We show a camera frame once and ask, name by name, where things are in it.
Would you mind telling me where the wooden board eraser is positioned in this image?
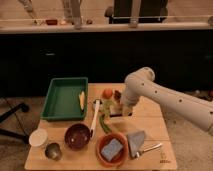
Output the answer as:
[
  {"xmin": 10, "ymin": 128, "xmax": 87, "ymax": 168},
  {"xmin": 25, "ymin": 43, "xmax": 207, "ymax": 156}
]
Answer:
[{"xmin": 110, "ymin": 103, "xmax": 123, "ymax": 117}]

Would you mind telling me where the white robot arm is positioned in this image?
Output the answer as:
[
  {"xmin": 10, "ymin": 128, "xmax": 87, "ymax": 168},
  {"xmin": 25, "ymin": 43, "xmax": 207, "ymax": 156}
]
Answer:
[{"xmin": 121, "ymin": 67, "xmax": 213, "ymax": 136}]

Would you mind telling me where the translucent green plastic cup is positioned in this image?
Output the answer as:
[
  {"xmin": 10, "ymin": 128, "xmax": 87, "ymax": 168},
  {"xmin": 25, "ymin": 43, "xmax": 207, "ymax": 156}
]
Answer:
[{"xmin": 102, "ymin": 100, "xmax": 114, "ymax": 115}]

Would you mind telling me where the metal cup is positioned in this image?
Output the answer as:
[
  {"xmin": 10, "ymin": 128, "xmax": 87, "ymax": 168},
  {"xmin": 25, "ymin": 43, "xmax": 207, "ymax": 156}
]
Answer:
[{"xmin": 45, "ymin": 143, "xmax": 62, "ymax": 161}]

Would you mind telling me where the white plastic cup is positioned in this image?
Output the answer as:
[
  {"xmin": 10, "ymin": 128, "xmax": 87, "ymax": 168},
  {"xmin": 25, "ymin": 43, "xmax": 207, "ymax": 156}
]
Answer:
[{"xmin": 29, "ymin": 129, "xmax": 48, "ymax": 148}]

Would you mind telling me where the brown pine cone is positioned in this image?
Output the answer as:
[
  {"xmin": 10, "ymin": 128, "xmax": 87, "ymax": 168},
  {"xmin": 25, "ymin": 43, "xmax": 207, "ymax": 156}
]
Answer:
[{"xmin": 114, "ymin": 90, "xmax": 121, "ymax": 102}]

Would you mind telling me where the orange fruit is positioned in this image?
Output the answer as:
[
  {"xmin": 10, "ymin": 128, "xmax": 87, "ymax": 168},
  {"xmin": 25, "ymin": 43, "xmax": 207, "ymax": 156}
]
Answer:
[{"xmin": 102, "ymin": 88, "xmax": 113, "ymax": 99}]

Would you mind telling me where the green pepper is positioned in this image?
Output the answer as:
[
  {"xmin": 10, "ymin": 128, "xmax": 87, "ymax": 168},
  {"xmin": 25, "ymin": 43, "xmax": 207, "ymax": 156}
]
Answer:
[{"xmin": 99, "ymin": 114, "xmax": 112, "ymax": 134}]

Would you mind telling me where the grey folded cloth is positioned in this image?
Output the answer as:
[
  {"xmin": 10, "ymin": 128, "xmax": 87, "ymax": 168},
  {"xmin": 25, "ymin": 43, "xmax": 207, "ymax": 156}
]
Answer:
[{"xmin": 126, "ymin": 131, "xmax": 146, "ymax": 158}]

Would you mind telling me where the orange clay bowl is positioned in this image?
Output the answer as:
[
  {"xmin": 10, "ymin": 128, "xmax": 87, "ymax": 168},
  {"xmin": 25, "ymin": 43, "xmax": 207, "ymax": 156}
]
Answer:
[{"xmin": 96, "ymin": 133, "xmax": 128, "ymax": 167}]

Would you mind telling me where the blue sponge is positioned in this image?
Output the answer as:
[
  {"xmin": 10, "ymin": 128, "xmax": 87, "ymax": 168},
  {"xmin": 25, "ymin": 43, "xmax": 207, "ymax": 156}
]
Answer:
[{"xmin": 101, "ymin": 139, "xmax": 123, "ymax": 161}]

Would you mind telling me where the yellow corn cob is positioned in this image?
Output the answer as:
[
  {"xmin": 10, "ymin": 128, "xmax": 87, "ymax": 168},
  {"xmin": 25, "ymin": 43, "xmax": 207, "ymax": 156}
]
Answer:
[{"xmin": 79, "ymin": 91, "xmax": 85, "ymax": 110}]

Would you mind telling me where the metal spoon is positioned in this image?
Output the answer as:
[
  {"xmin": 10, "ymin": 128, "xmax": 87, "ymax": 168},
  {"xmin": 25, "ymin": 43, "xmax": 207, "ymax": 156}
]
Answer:
[{"xmin": 136, "ymin": 143, "xmax": 163, "ymax": 158}]

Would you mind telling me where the dark purple bowl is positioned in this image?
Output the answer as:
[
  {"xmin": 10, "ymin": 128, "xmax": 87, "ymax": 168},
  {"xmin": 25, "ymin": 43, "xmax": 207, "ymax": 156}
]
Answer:
[{"xmin": 64, "ymin": 123, "xmax": 90, "ymax": 151}]

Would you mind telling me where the green plastic tray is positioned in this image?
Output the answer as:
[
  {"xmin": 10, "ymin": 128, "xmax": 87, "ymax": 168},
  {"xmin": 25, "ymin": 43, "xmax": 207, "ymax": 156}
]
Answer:
[{"xmin": 40, "ymin": 77, "xmax": 88, "ymax": 121}]

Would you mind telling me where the black office chair base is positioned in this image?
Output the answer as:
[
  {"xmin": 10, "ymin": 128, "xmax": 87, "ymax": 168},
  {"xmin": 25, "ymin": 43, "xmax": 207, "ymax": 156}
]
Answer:
[{"xmin": 0, "ymin": 79, "xmax": 30, "ymax": 145}]

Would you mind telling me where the white handled brush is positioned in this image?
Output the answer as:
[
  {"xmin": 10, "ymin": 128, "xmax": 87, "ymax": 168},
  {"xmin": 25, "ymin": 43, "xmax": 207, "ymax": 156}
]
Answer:
[{"xmin": 90, "ymin": 100, "xmax": 100, "ymax": 138}]

